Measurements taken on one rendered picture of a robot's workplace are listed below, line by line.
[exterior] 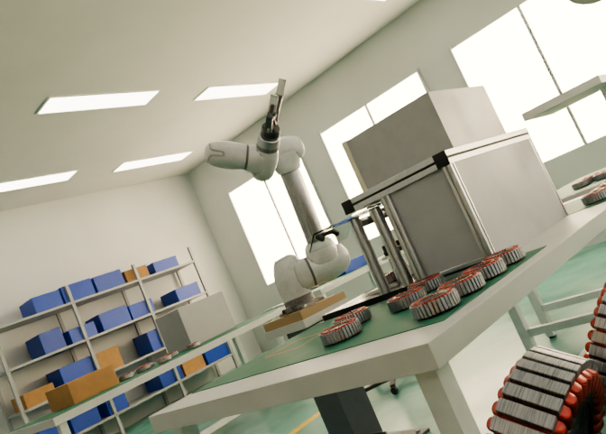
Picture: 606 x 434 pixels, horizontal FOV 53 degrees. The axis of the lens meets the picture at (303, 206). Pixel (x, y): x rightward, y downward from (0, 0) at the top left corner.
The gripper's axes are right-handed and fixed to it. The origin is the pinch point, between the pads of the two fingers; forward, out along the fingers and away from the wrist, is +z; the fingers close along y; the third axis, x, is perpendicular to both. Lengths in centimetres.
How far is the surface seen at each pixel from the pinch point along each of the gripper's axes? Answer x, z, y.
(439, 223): 64, -4, -49
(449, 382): 58, 19, -127
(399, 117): 44, 13, -20
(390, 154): 45, 0, -23
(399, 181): 49, 1, -39
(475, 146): 70, 12, -25
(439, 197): 61, 3, -46
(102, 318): -208, -541, 281
